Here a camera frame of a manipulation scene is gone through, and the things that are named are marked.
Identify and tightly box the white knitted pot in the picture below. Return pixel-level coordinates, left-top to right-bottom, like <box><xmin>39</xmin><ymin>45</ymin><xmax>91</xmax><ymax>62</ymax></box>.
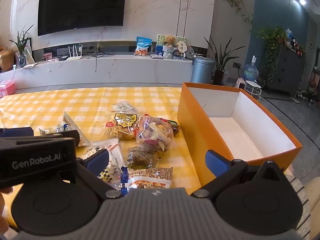
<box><xmin>162</xmin><ymin>45</ymin><xmax>174</xmax><ymax>59</ymax></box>

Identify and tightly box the white router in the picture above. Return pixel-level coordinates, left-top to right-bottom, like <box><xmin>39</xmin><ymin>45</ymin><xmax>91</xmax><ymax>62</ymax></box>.
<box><xmin>66</xmin><ymin>44</ymin><xmax>84</xmax><ymax>61</ymax></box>

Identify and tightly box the green and white card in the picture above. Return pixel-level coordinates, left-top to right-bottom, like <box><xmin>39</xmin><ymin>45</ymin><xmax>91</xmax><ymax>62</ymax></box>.
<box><xmin>157</xmin><ymin>34</ymin><xmax>187</xmax><ymax>54</ymax></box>

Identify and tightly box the clear bag of mixed snacks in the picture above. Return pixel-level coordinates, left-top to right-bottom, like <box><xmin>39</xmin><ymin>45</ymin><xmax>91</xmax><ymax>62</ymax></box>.
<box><xmin>134</xmin><ymin>115</ymin><xmax>175</xmax><ymax>153</ymax></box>

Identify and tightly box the orange cardboard box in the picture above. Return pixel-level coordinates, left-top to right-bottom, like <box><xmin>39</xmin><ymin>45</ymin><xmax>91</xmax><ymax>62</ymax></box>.
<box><xmin>177</xmin><ymin>82</ymin><xmax>303</xmax><ymax>189</ymax></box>

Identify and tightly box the white and blue snack packet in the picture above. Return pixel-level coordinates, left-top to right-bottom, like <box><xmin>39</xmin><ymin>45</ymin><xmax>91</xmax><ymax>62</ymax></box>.
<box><xmin>39</xmin><ymin>122</ymin><xmax>73</xmax><ymax>137</ymax></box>

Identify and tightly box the yellow checked tablecloth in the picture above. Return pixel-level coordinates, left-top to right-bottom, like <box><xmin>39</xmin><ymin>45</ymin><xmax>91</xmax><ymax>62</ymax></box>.
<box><xmin>0</xmin><ymin>87</ymin><xmax>203</xmax><ymax>232</ymax></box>

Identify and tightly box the long-leaf plant in black pot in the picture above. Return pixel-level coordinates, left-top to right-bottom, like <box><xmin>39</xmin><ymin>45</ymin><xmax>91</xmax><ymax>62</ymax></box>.
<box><xmin>204</xmin><ymin>36</ymin><xmax>247</xmax><ymax>86</ymax></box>

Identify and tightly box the trailing green pothos plant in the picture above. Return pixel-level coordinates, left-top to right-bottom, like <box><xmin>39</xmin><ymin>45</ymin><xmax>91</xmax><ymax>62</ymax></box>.
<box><xmin>256</xmin><ymin>26</ymin><xmax>288</xmax><ymax>81</ymax></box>

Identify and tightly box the plant in glass vase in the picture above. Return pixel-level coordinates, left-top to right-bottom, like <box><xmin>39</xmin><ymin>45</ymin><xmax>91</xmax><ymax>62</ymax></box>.
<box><xmin>9</xmin><ymin>24</ymin><xmax>34</xmax><ymax>68</ymax></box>

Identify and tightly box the white marble television console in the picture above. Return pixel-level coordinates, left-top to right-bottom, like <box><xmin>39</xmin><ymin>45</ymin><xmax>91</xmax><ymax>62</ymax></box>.
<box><xmin>0</xmin><ymin>52</ymin><xmax>195</xmax><ymax>91</ymax></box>

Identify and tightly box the grey drawer cabinet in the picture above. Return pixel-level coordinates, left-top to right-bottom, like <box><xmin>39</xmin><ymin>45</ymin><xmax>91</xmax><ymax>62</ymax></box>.
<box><xmin>265</xmin><ymin>44</ymin><xmax>307</xmax><ymax>97</ymax></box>

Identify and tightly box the person's left hand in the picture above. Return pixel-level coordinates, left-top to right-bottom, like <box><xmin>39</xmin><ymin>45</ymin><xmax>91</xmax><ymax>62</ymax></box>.
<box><xmin>0</xmin><ymin>187</ymin><xmax>13</xmax><ymax>229</ymax></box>

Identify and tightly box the pink box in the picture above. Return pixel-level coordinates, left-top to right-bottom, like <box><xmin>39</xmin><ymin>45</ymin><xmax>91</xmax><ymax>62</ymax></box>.
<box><xmin>0</xmin><ymin>79</ymin><xmax>17</xmax><ymax>97</ymax></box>

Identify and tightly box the white round stool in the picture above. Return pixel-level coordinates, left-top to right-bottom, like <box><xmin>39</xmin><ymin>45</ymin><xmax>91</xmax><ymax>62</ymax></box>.
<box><xmin>245</xmin><ymin>80</ymin><xmax>262</xmax><ymax>99</ymax></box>

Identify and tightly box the clear packet of white candies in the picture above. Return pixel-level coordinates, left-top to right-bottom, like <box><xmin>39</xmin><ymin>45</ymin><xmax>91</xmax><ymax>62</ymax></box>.
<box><xmin>113</xmin><ymin>101</ymin><xmax>138</xmax><ymax>114</ymax></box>

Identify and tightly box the brown checked snack packet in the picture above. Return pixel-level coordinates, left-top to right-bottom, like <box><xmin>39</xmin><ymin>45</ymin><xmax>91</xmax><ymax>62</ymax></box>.
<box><xmin>125</xmin><ymin>167</ymin><xmax>173</xmax><ymax>189</ymax></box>

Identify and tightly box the grey metal trash can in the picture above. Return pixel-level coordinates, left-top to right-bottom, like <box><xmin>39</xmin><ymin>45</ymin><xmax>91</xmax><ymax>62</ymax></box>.
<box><xmin>192</xmin><ymin>56</ymin><xmax>215</xmax><ymax>84</ymax></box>

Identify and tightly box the brown teddy bear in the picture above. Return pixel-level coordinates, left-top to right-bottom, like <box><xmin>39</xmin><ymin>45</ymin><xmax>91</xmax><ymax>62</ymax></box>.
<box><xmin>164</xmin><ymin>35</ymin><xmax>177</xmax><ymax>47</ymax></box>

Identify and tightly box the shoe rack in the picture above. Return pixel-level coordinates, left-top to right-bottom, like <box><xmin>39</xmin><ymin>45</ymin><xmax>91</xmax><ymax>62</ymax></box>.
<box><xmin>306</xmin><ymin>66</ymin><xmax>320</xmax><ymax>103</ymax></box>

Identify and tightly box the clear triangular snack packet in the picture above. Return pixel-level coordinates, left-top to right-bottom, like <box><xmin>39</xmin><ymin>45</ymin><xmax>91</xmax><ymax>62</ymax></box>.
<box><xmin>63</xmin><ymin>112</ymin><xmax>92</xmax><ymax>147</ymax></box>

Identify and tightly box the blue water bottle with pump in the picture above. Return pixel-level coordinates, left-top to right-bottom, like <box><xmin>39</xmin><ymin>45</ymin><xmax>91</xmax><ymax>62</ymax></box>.
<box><xmin>244</xmin><ymin>55</ymin><xmax>260</xmax><ymax>83</ymax></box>

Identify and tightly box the peanut bag with yellow label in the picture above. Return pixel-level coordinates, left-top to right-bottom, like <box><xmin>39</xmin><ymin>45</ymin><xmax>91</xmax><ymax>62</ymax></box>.
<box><xmin>104</xmin><ymin>110</ymin><xmax>140</xmax><ymax>141</ymax></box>

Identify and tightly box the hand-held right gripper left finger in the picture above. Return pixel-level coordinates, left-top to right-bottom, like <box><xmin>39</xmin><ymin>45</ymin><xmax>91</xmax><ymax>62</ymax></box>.
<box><xmin>75</xmin><ymin>149</ymin><xmax>120</xmax><ymax>200</ymax></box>

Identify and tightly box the black flat television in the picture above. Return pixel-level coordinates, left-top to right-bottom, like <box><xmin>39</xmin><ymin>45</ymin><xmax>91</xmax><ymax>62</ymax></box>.
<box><xmin>37</xmin><ymin>0</ymin><xmax>128</xmax><ymax>37</ymax></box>

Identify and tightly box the clear packet checkered snack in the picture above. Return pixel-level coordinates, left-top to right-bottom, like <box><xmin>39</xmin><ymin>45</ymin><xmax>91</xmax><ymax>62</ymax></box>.
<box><xmin>86</xmin><ymin>138</ymin><xmax>124</xmax><ymax>178</ymax></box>

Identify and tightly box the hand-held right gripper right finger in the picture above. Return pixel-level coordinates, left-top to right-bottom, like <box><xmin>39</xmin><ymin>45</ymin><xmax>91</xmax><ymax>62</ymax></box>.
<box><xmin>192</xmin><ymin>150</ymin><xmax>287</xmax><ymax>198</ymax></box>

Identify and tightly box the dark brown snack packet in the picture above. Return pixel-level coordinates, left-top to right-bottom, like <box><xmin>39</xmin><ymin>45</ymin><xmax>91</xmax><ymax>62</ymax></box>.
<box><xmin>127</xmin><ymin>146</ymin><xmax>159</xmax><ymax>170</ymax></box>

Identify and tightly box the gold vase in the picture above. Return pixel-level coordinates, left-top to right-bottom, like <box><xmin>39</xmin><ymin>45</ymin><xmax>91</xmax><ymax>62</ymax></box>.
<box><xmin>0</xmin><ymin>49</ymin><xmax>15</xmax><ymax>72</ymax></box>

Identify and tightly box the black and yellow checked packet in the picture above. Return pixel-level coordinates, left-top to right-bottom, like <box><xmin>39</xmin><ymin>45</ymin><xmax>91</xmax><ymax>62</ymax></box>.
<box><xmin>99</xmin><ymin>169</ymin><xmax>116</xmax><ymax>184</ymax></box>

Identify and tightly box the black cable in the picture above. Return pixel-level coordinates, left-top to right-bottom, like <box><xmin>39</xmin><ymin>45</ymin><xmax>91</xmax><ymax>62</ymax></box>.
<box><xmin>87</xmin><ymin>51</ymin><xmax>117</xmax><ymax>73</ymax></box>

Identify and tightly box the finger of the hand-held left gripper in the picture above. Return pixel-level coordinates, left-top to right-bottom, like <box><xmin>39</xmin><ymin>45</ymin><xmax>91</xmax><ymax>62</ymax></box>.
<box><xmin>60</xmin><ymin>130</ymin><xmax>81</xmax><ymax>147</ymax></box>

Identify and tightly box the round white hand fan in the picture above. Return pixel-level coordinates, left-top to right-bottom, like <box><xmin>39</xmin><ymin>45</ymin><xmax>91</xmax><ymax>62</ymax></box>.
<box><xmin>175</xmin><ymin>41</ymin><xmax>187</xmax><ymax>58</ymax></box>

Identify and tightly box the blue candy wrapper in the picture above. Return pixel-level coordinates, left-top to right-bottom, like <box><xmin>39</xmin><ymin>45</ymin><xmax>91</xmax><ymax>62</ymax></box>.
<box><xmin>120</xmin><ymin>166</ymin><xmax>129</xmax><ymax>196</ymax></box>

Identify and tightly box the blue snack bag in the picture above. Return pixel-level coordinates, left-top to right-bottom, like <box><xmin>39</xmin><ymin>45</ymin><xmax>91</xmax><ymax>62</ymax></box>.
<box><xmin>135</xmin><ymin>36</ymin><xmax>153</xmax><ymax>57</ymax></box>

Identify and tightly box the grey striped cloth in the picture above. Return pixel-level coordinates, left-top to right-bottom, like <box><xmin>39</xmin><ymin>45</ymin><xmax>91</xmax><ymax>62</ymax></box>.
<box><xmin>284</xmin><ymin>175</ymin><xmax>313</xmax><ymax>240</ymax></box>

